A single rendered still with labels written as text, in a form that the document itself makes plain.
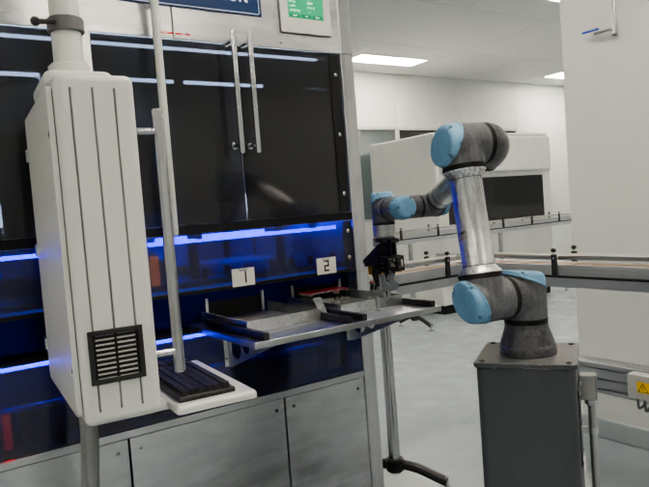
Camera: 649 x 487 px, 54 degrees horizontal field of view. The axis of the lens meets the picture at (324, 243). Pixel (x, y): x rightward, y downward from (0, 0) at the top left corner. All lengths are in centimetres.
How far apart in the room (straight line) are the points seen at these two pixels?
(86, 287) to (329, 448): 132
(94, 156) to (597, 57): 251
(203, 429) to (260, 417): 21
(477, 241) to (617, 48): 179
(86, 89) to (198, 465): 127
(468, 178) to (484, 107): 825
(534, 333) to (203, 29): 139
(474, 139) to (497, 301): 43
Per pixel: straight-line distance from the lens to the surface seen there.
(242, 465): 230
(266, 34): 233
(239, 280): 217
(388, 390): 280
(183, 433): 218
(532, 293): 179
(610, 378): 273
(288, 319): 197
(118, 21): 213
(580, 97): 341
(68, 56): 171
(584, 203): 338
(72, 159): 144
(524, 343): 180
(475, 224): 172
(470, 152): 173
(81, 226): 144
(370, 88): 854
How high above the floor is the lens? 122
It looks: 3 degrees down
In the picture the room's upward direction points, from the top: 4 degrees counter-clockwise
